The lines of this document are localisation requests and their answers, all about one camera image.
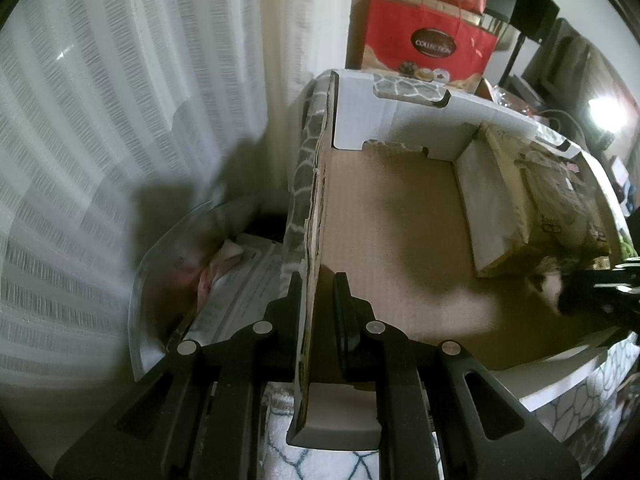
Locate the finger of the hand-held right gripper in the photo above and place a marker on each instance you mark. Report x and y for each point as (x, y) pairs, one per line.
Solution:
(590, 295)

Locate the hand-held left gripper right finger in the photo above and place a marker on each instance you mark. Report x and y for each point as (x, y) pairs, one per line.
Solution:
(342, 310)

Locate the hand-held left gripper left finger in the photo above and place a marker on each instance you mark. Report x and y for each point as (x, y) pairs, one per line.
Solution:
(294, 300)

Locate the patterned cardboard box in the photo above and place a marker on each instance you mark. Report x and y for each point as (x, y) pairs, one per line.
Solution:
(400, 220)

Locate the white printed paper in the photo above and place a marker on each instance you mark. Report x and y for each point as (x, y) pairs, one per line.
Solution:
(240, 285)

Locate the pink cloth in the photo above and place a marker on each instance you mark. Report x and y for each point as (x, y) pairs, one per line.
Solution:
(212, 275)

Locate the clear plastic packet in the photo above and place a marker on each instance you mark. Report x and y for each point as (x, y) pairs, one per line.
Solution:
(560, 200)

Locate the beige flat box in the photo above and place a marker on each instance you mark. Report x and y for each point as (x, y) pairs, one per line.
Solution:
(492, 205)

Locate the dark furniture panel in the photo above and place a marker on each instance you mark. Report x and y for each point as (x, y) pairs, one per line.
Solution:
(565, 70)

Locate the white striped curtain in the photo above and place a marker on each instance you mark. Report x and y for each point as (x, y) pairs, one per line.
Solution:
(100, 110)

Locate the black chair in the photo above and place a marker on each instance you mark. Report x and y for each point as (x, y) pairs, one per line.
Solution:
(537, 12)

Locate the red gift bag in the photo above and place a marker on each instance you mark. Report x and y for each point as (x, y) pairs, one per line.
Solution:
(400, 25)

